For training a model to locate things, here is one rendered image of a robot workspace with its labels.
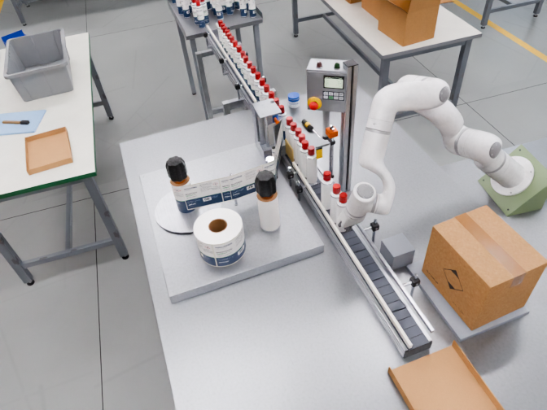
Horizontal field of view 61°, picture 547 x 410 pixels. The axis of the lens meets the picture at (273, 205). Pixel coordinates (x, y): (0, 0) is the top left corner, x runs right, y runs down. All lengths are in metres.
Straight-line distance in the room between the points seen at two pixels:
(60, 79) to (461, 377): 2.93
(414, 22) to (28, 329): 3.22
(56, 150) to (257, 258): 1.53
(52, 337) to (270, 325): 1.66
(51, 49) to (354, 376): 3.21
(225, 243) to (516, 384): 1.13
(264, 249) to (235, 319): 0.33
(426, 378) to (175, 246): 1.12
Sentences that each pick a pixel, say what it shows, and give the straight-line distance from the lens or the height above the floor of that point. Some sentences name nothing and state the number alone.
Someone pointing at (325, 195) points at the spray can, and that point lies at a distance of 2.05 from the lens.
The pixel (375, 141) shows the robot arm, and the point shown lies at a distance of 1.67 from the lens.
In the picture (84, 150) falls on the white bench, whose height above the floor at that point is 0.80.
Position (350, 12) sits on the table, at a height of 0.78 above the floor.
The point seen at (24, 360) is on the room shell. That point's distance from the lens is 3.14.
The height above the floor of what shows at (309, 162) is 1.02.
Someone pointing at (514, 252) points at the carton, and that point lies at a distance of 1.78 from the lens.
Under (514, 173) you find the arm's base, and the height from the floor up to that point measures 1.00.
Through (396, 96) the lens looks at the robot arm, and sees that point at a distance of 1.69.
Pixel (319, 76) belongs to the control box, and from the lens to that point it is 1.91.
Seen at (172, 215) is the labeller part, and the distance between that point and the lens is 2.19.
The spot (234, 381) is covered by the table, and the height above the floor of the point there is 0.83.
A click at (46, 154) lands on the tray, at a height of 0.80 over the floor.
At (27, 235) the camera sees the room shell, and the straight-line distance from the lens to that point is 3.81.
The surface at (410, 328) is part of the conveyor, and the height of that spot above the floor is 0.88.
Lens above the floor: 2.40
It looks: 45 degrees down
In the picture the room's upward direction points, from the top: 6 degrees counter-clockwise
